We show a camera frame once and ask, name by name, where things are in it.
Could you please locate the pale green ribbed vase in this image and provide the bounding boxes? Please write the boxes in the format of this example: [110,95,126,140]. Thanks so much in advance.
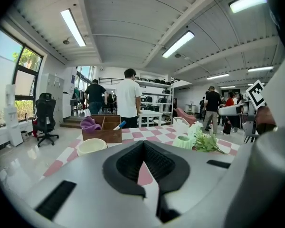
[172,135,196,150]

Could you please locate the person's right forearm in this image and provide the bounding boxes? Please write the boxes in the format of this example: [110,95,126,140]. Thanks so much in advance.
[256,105,277,128]

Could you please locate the rows of black cases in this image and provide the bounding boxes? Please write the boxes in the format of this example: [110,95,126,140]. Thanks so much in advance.
[135,78,173,117]

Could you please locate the plain white table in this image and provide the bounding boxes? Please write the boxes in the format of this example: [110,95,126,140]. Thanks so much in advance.
[137,110,162,128]

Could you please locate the red white checkered cloth table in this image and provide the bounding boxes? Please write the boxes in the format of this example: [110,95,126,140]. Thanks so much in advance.
[39,124,240,187]

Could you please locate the pale green artificial flowers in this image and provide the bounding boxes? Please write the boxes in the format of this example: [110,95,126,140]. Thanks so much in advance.
[187,120,228,154]

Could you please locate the gold wire side table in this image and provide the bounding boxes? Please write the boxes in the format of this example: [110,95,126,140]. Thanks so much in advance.
[161,112,173,123]

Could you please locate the tall narrow window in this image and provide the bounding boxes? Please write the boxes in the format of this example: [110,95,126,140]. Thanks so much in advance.
[76,66,95,92]

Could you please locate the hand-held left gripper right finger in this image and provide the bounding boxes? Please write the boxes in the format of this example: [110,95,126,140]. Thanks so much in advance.
[143,140,190,224]

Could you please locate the small white desktop bin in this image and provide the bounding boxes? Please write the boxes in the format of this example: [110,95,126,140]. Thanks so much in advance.
[172,117,190,135]

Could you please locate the brown white coconut bowl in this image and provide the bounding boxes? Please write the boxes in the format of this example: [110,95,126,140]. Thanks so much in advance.
[76,138,108,157]

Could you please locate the white cabinet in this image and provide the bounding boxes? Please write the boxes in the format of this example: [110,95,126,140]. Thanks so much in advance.
[62,93,72,118]

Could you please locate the wooden steps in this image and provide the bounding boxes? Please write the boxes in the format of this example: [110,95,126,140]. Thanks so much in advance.
[59,115,86,129]

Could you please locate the large black framed window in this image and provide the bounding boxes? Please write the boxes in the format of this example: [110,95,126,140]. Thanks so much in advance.
[0,27,47,123]

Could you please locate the grey locker cabinet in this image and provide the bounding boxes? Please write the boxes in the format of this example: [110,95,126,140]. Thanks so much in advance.
[41,73,65,125]

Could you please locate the purple cloth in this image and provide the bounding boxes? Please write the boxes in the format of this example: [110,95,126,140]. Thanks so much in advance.
[80,116,102,134]

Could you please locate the black mezzanine railing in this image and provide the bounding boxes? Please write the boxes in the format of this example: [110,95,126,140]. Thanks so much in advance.
[98,77,124,85]

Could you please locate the pink armchair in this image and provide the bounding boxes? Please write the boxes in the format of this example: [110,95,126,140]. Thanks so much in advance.
[175,107,197,127]

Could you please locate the black office chair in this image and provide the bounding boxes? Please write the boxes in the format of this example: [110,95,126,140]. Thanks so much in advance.
[35,93,60,148]

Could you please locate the white shelf rack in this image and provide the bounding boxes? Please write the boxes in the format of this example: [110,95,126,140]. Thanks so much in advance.
[134,78,174,124]

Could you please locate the blue white marker pen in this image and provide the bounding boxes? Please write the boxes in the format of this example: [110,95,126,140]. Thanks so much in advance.
[113,120,127,131]

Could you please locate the white water dispenser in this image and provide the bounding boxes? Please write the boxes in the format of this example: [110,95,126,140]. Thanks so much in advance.
[3,84,24,147]

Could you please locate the clothes rack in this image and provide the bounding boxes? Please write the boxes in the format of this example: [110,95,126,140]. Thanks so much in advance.
[71,87,86,111]

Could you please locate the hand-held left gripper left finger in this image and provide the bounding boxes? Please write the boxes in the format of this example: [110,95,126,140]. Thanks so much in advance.
[102,140,147,199]

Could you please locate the wooden divided organizer box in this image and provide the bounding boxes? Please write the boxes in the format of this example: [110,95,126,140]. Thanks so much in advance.
[82,114,123,144]

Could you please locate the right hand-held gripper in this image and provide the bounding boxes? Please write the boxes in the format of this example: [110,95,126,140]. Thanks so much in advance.
[217,79,266,138]

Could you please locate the long ceiling light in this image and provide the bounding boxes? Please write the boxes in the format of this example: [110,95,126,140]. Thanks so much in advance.
[248,66,274,72]
[206,73,230,80]
[229,0,268,14]
[161,30,195,58]
[60,8,86,47]

